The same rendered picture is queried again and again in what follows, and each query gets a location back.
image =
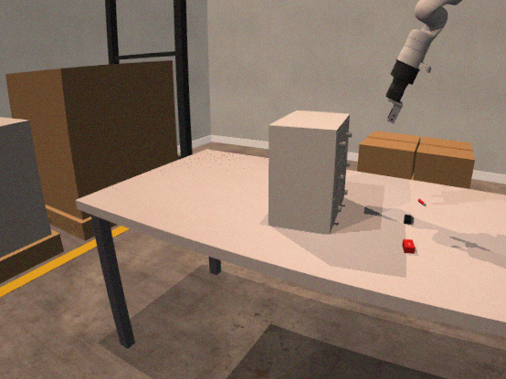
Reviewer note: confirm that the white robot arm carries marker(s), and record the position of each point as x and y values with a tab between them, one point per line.
434	16

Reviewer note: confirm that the small red block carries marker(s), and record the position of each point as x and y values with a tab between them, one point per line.
408	246

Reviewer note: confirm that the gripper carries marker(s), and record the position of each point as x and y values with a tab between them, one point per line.
409	62

